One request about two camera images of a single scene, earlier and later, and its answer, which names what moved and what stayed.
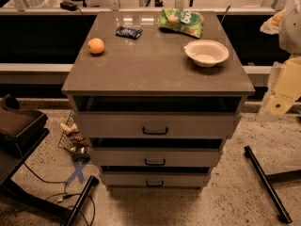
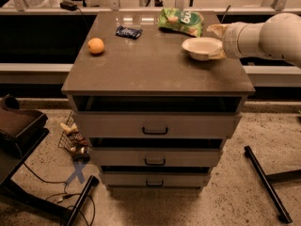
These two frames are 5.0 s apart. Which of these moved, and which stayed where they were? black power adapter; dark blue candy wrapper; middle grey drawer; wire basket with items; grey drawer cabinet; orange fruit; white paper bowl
Moved: white paper bowl
Stayed: black power adapter; dark blue candy wrapper; orange fruit; middle grey drawer; wire basket with items; grey drawer cabinet
